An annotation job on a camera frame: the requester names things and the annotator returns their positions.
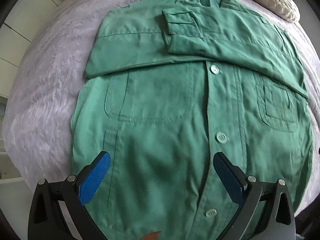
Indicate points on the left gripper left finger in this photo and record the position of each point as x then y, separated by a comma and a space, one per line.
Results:
46, 220

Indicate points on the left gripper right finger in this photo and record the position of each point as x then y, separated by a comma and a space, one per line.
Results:
277, 219

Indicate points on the green button-up shirt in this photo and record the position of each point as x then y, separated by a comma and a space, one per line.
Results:
168, 84

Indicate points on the lavender textured bedspread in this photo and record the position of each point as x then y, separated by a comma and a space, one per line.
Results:
85, 16

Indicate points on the white wardrobe with drawers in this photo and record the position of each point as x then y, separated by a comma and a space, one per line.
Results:
17, 42

